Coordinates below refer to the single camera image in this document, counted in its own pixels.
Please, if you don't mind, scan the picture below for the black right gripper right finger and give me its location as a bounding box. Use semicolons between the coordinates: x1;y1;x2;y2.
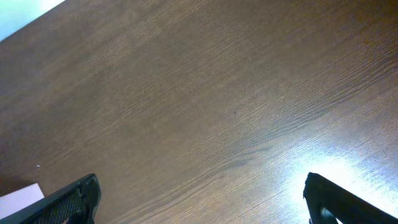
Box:
303;172;397;224

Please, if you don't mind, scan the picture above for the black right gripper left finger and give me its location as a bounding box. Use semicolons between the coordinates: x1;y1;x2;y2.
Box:
1;174;101;224

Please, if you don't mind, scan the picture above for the white cardboard box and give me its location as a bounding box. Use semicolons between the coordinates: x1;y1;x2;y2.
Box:
1;183;44;219

